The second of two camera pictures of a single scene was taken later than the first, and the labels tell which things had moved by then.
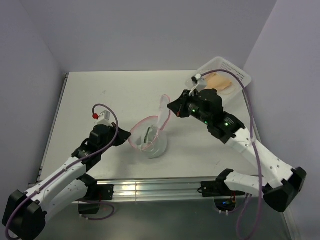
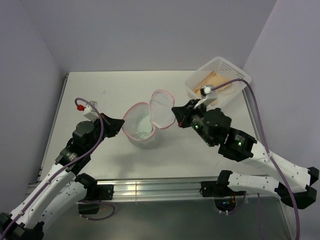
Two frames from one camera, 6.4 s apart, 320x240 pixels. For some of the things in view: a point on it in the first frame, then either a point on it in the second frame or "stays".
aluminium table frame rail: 187,189 stays
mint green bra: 152,143 to 144,127
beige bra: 215,80 stays
